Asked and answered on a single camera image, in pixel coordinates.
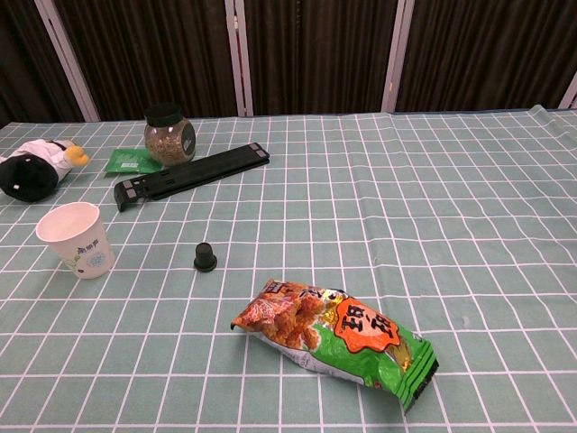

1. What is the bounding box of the green checkered tablecloth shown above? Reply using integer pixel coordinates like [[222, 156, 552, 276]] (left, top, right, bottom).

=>
[[0, 104, 577, 433]]

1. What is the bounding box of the black white plush penguin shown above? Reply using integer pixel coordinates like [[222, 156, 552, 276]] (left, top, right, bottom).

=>
[[0, 138, 92, 202]]

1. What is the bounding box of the glass jar with black lid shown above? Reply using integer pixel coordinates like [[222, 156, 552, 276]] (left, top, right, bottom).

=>
[[143, 103, 197, 167]]

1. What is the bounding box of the green orange snack bag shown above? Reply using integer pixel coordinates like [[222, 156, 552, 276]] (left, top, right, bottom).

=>
[[231, 278, 439, 415]]

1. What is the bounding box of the small black plastic cap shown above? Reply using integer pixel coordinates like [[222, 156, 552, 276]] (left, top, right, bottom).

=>
[[192, 242, 218, 274]]

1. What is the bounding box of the small green packet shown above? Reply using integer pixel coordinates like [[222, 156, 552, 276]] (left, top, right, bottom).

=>
[[104, 148, 164, 175]]

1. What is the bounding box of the white printed paper cup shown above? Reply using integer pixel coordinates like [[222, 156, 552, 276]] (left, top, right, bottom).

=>
[[35, 202, 116, 281]]

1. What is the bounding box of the white partition frame post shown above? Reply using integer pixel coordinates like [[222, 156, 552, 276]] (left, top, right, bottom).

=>
[[34, 0, 101, 123], [557, 71, 577, 110], [381, 0, 415, 114], [224, 0, 255, 115]]

